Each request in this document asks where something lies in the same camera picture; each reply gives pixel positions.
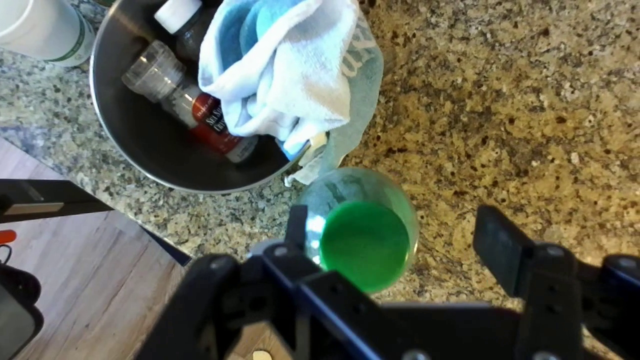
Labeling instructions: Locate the white paper cup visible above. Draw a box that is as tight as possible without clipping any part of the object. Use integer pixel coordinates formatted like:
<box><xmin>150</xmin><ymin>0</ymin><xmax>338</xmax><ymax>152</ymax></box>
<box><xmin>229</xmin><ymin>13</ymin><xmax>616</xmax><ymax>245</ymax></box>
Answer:
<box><xmin>0</xmin><ymin>0</ymin><xmax>95</xmax><ymax>65</ymax></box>

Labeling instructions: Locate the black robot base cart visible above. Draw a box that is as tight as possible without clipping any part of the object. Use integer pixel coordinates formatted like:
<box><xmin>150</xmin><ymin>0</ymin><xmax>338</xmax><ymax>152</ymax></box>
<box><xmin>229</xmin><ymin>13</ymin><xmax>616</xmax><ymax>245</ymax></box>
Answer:
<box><xmin>6</xmin><ymin>209</ymin><xmax>188</xmax><ymax>360</ymax></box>

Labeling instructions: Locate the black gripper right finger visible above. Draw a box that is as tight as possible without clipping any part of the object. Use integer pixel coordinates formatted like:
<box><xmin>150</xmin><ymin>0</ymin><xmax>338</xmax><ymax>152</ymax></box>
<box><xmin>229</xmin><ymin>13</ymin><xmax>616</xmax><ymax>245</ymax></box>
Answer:
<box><xmin>473</xmin><ymin>206</ymin><xmax>534</xmax><ymax>297</ymax></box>

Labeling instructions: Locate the green plastic bottle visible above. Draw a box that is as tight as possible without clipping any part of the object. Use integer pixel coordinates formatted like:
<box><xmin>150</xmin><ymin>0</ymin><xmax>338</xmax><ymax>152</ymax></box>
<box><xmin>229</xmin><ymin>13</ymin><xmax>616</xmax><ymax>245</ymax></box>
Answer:
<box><xmin>301</xmin><ymin>168</ymin><xmax>420</xmax><ymax>293</ymax></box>

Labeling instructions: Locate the white and blue towel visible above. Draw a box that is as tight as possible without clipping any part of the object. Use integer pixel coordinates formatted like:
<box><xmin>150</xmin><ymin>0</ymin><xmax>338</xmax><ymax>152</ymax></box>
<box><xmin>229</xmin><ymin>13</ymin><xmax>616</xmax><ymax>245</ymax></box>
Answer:
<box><xmin>198</xmin><ymin>0</ymin><xmax>385</xmax><ymax>183</ymax></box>

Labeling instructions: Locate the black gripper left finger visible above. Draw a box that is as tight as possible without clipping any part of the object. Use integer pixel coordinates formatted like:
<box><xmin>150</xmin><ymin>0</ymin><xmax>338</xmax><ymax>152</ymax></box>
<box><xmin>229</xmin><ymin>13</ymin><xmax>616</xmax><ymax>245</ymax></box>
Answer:
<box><xmin>284</xmin><ymin>203</ymin><xmax>308</xmax><ymax>253</ymax></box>

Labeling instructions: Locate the large steel mixing bowl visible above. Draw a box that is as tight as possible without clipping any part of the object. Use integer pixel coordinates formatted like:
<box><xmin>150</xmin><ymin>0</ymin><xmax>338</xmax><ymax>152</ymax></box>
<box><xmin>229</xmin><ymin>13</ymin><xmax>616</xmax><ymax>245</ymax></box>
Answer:
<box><xmin>91</xmin><ymin>0</ymin><xmax>302</xmax><ymax>194</ymax></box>

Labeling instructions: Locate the white capped dark bottle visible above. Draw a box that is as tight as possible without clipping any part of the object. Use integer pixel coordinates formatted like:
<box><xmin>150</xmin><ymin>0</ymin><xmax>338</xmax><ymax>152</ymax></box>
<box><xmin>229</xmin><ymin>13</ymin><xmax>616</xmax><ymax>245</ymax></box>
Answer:
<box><xmin>154</xmin><ymin>0</ymin><xmax>221</xmax><ymax>62</ymax></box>

